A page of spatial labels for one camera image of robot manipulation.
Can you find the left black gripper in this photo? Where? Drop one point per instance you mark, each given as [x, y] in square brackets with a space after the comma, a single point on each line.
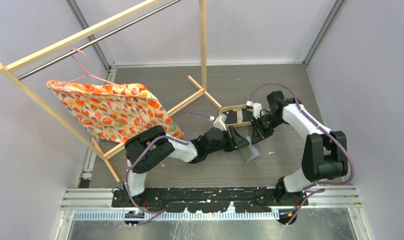
[235, 141]

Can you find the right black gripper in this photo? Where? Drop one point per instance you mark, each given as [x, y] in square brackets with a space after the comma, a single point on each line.
[259, 133]

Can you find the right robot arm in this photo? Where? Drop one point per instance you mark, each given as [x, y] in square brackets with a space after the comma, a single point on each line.
[323, 155]

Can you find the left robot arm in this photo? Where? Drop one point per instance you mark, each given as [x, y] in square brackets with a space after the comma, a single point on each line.
[148, 149]

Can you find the black VIP card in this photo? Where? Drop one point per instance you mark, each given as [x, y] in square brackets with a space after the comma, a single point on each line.
[231, 117]

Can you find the oval wooden tray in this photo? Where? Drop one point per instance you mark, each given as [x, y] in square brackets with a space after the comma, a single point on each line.
[243, 115]

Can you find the floral orange cloth bag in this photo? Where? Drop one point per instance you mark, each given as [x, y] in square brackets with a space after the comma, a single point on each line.
[114, 112]

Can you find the metal rack rod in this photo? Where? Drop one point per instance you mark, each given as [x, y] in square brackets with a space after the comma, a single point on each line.
[85, 33]

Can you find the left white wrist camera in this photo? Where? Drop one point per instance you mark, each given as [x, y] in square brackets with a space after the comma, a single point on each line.
[219, 122]

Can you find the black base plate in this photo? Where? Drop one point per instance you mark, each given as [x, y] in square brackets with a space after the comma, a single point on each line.
[208, 199]

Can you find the aluminium frame rail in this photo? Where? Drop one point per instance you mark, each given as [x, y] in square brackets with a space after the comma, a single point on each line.
[89, 204]

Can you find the pink wire hanger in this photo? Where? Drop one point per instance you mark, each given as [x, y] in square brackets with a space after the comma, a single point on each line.
[86, 72]

